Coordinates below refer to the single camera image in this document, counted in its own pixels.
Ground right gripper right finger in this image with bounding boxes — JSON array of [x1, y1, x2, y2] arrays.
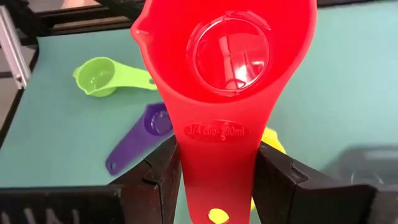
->
[[252, 141, 398, 224]]

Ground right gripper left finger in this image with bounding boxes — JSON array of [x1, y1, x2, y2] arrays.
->
[[0, 135, 183, 224]]

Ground yellow measuring cup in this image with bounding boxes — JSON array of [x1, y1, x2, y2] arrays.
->
[[207, 126, 287, 224]]

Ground red measuring cup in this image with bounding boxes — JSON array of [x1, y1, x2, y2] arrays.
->
[[129, 0, 318, 224]]

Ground silver aluminium extrusion bar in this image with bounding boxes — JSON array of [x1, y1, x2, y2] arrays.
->
[[0, 5, 32, 90]]

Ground teal table mat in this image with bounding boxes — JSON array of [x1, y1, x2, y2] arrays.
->
[[0, 1, 398, 224]]

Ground green measuring cup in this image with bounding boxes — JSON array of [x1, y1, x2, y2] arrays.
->
[[72, 56, 159, 98]]

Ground purple measuring cup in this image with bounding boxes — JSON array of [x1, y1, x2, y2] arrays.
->
[[104, 101, 175, 176]]

